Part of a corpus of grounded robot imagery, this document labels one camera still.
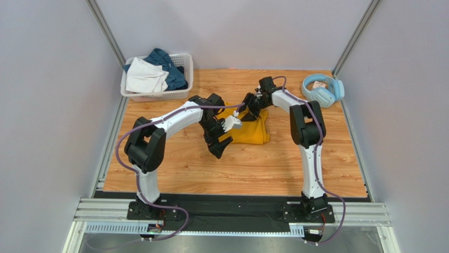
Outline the yellow t shirt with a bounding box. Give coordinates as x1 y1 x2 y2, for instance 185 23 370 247
219 109 270 145

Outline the purple cable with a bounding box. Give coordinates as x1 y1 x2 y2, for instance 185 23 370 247
115 102 246 242
271 75 347 246

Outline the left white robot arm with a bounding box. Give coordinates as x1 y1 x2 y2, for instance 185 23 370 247
124 93 242 220

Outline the teal t shirt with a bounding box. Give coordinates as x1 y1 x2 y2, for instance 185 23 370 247
123 48 188 91

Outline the white t shirt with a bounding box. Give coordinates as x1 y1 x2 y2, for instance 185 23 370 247
125 57 169 93

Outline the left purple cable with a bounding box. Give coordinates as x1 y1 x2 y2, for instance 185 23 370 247
115 102 246 242

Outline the white slotted cable duct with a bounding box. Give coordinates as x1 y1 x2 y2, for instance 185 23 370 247
84 221 305 238

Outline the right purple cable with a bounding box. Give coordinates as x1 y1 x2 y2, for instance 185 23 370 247
271 75 347 246

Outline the white plastic laundry basket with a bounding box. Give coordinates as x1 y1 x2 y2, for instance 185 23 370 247
120 53 194 102

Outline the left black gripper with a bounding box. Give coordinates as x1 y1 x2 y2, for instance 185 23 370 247
200 118 233 159

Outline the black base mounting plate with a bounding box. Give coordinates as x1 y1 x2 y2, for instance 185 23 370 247
126 193 336 232

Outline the aluminium frame rail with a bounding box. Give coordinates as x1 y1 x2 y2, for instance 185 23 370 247
74 198 392 227

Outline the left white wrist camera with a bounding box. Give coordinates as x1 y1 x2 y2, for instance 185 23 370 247
222 111 243 132

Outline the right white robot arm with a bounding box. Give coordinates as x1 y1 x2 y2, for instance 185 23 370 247
239 76 328 222

